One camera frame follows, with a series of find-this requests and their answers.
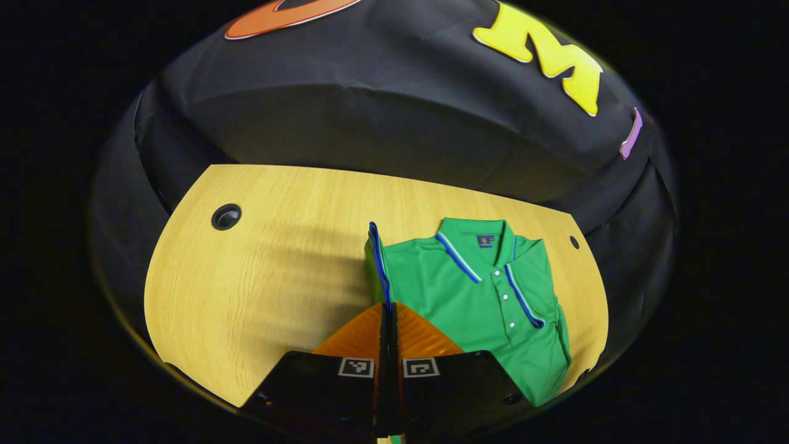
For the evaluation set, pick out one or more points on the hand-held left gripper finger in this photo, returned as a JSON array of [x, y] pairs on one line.
[[383, 394], [398, 394]]

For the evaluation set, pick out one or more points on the green T-shirt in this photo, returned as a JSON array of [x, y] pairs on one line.
[[468, 308]]

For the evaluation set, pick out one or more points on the black backdrop cloth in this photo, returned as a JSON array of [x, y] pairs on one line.
[[370, 111]]

